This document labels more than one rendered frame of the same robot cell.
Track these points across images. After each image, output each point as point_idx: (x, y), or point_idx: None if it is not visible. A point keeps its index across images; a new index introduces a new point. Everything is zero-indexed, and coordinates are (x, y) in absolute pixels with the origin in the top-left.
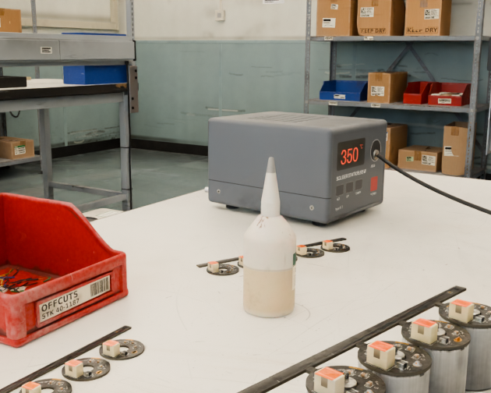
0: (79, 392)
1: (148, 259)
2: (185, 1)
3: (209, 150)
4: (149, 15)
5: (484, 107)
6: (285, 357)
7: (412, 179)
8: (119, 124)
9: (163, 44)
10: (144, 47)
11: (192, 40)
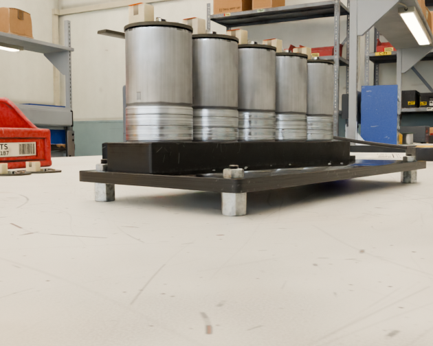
0: (2, 177)
1: (71, 162)
2: (113, 90)
3: (124, 110)
4: (84, 101)
5: None
6: None
7: None
8: None
9: (95, 123)
10: (80, 125)
11: (119, 120)
